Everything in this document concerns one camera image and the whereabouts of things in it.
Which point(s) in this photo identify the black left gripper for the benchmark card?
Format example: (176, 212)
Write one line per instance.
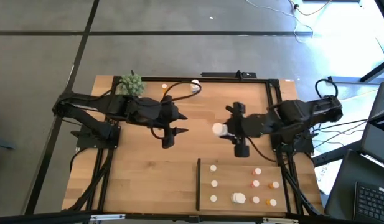
(154, 112)

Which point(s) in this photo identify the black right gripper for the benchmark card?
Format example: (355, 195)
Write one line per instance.
(254, 126)

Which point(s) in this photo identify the white supplement bottle blue label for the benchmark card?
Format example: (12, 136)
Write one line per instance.
(219, 129)
(195, 87)
(238, 198)

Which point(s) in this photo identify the orange pill vial white cap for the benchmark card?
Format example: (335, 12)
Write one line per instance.
(164, 86)
(274, 184)
(272, 202)

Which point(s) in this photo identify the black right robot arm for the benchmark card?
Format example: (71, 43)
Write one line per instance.
(303, 113)

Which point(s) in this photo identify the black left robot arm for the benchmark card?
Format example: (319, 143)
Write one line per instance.
(95, 105)

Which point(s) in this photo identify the black mounting bar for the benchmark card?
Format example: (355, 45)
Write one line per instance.
(226, 75)

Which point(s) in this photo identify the green succulent in patterned pot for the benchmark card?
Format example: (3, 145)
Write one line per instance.
(131, 84)

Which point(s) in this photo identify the white paper sheet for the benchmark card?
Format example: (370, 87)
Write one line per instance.
(324, 180)

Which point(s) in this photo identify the black desk foot bar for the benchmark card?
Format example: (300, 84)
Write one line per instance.
(350, 79)

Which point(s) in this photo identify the dark laptop screen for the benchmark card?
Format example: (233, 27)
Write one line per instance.
(378, 133)

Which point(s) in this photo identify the dark grey laptop with keyboard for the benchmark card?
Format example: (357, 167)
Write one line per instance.
(372, 202)

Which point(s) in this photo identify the dark object on floor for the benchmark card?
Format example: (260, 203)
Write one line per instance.
(2, 145)

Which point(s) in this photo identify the black aluminium table frame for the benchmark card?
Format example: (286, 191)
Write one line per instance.
(210, 79)

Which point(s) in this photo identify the black overhead frame bar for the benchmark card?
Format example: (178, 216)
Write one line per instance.
(191, 217)

